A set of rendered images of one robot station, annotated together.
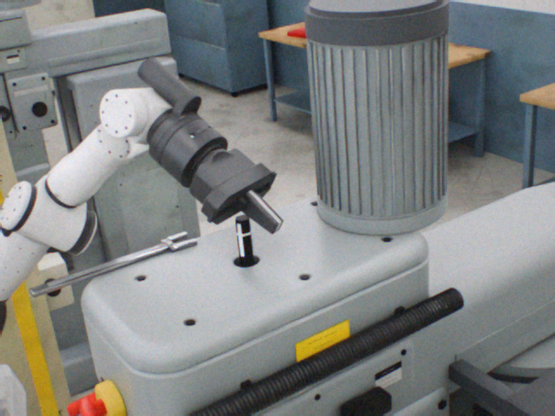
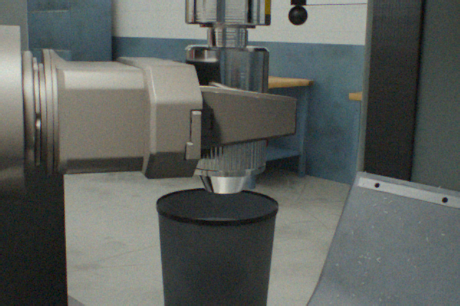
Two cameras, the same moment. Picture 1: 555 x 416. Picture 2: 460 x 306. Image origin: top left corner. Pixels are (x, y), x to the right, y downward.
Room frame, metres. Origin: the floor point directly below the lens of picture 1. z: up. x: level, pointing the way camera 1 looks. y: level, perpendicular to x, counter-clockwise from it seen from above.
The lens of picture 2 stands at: (0.60, 0.12, 1.28)
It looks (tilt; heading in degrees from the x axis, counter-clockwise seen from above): 11 degrees down; 348
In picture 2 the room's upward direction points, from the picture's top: 1 degrees clockwise
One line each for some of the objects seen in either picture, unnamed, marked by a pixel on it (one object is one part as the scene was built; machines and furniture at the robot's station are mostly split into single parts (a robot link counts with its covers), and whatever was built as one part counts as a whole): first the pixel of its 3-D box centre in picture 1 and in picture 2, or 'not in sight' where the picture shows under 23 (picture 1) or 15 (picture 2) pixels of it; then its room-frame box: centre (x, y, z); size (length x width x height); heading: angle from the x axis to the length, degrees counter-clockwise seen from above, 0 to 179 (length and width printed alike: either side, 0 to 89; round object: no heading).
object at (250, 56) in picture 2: not in sight; (226, 55); (0.95, 0.05, 1.26); 0.05 x 0.05 x 0.01
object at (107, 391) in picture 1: (110, 403); not in sight; (0.83, 0.25, 1.76); 0.06 x 0.02 x 0.06; 32
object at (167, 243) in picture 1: (114, 263); not in sight; (0.97, 0.24, 1.89); 0.24 x 0.04 x 0.01; 120
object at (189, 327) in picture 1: (260, 305); not in sight; (0.96, 0.04, 1.81); 0.47 x 0.26 x 0.16; 122
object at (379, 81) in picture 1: (378, 108); not in sight; (1.08, -0.16, 2.05); 0.20 x 0.20 x 0.32
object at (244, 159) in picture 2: not in sight; (225, 117); (0.95, 0.05, 1.23); 0.05 x 0.05 x 0.06
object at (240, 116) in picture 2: not in sight; (243, 118); (0.92, 0.05, 1.23); 0.06 x 0.02 x 0.03; 97
